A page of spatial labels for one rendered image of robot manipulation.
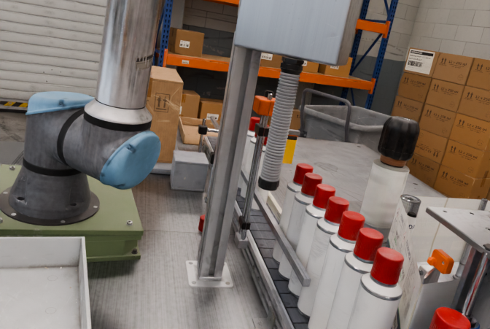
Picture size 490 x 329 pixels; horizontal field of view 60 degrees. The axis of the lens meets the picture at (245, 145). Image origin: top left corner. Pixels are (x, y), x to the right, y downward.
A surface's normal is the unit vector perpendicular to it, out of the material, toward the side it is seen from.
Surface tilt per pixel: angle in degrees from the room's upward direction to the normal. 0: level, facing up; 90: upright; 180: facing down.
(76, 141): 76
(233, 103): 90
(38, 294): 2
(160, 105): 90
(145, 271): 0
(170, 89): 90
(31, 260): 90
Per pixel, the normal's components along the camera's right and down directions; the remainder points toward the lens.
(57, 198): 0.56, 0.07
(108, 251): 0.37, 0.31
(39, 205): 0.17, 0.03
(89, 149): -0.49, 0.15
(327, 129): -0.75, 0.11
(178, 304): 0.17, -0.95
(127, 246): 0.91, 0.26
